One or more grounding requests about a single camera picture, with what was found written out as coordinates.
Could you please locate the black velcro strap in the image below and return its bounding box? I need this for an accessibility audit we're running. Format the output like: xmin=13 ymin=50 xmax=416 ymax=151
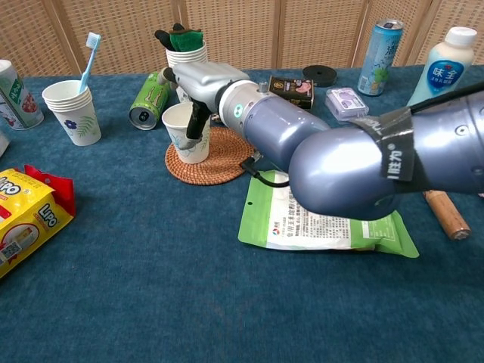
xmin=348 ymin=107 xmax=417 ymax=183

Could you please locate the green energy drink can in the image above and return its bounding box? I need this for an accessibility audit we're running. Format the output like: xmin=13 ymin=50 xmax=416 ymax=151
xmin=129 ymin=71 xmax=172 ymax=131

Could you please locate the green white food pouch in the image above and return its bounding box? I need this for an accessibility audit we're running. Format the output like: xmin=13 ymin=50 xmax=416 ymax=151
xmin=237 ymin=169 xmax=420 ymax=259

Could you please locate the light blue toothbrush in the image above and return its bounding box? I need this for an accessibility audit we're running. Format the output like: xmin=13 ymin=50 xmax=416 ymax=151
xmin=78 ymin=32 xmax=102 ymax=94

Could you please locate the blue tablecloth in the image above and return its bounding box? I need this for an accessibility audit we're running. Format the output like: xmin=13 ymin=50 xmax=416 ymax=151
xmin=0 ymin=64 xmax=484 ymax=363

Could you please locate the white yogurt drink bottle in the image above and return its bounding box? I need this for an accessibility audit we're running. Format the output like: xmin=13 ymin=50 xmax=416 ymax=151
xmin=406 ymin=26 xmax=479 ymax=107

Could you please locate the short stack of paper cups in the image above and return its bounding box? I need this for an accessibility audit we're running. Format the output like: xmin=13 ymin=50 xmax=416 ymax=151
xmin=42 ymin=79 xmax=102 ymax=147

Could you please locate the green scouring cloth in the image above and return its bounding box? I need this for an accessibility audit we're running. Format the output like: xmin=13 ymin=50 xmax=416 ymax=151
xmin=169 ymin=23 xmax=204 ymax=52

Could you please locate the round woven rattan coaster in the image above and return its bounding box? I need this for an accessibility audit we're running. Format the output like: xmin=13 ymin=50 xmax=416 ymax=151
xmin=165 ymin=126 xmax=256 ymax=186

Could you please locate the tall light blue drink can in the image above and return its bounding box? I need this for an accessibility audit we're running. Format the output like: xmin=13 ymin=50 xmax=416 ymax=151
xmin=357 ymin=19 xmax=405 ymax=97

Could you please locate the purple clear soap box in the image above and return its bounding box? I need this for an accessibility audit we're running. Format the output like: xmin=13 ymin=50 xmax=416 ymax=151
xmin=325 ymin=87 xmax=370 ymax=125

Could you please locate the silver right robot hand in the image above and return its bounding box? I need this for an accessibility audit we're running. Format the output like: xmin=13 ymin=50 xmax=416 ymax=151
xmin=157 ymin=62 xmax=251 ymax=150

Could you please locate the black printed box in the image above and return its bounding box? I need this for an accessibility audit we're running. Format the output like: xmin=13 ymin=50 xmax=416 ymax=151
xmin=268 ymin=75 xmax=315 ymax=111

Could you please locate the tall stack of paper cups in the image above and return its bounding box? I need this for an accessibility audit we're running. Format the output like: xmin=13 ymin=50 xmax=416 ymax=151
xmin=166 ymin=40 xmax=209 ymax=104

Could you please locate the yellow Lipo biscuit bag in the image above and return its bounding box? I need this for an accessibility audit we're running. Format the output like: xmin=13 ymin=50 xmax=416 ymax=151
xmin=0 ymin=164 xmax=76 ymax=280

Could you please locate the wooden rolling pin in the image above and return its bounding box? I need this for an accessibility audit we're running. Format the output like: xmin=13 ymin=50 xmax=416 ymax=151
xmin=422 ymin=190 xmax=472 ymax=240

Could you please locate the black round disc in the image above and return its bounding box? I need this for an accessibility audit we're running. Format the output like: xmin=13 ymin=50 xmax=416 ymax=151
xmin=302 ymin=64 xmax=338 ymax=88

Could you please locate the white blue-flower paper cup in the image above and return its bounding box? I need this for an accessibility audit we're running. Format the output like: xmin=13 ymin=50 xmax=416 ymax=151
xmin=161 ymin=102 xmax=212 ymax=165

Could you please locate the rattan folding screen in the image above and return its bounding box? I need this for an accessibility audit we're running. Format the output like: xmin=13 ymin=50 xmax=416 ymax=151
xmin=0 ymin=0 xmax=484 ymax=78

